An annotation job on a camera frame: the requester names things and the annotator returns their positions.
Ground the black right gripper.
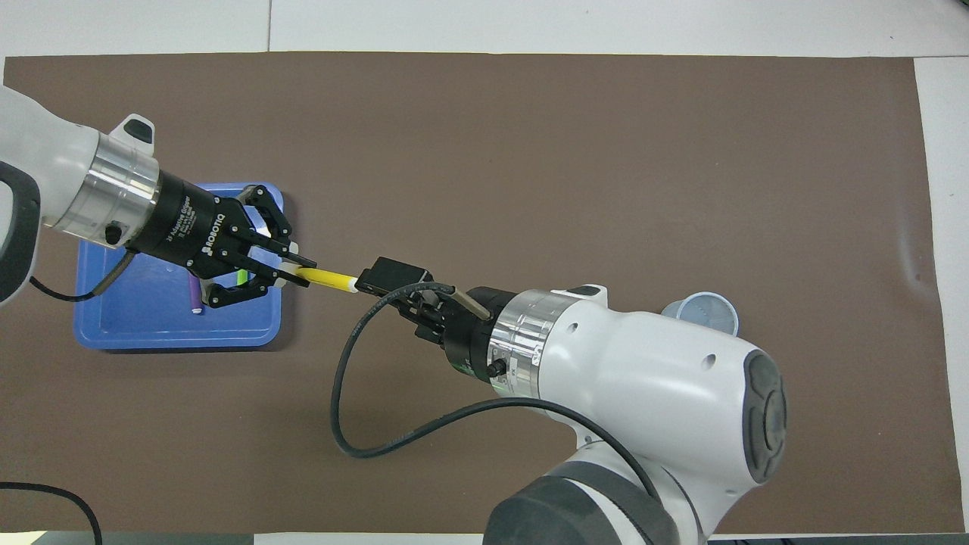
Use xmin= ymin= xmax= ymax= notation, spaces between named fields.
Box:
xmin=355 ymin=257 xmax=517 ymax=380

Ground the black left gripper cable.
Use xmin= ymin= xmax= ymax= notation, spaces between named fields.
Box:
xmin=0 ymin=248 xmax=139 ymax=545

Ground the translucent plastic cup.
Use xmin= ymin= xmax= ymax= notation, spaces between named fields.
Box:
xmin=660 ymin=291 xmax=740 ymax=338

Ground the brown table mat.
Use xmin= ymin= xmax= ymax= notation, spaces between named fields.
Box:
xmin=0 ymin=51 xmax=966 ymax=535

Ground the yellow marker pen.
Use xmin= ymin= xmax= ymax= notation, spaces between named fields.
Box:
xmin=291 ymin=262 xmax=359 ymax=295

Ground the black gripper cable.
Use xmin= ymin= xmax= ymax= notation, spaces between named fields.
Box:
xmin=330 ymin=281 xmax=668 ymax=502
xmin=0 ymin=248 xmax=139 ymax=545

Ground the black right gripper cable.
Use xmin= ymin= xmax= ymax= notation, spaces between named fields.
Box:
xmin=330 ymin=281 xmax=668 ymax=502

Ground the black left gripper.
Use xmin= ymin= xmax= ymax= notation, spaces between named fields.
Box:
xmin=124 ymin=170 xmax=319 ymax=310

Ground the blue plastic tray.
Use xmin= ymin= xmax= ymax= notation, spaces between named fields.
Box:
xmin=73 ymin=182 xmax=285 ymax=350

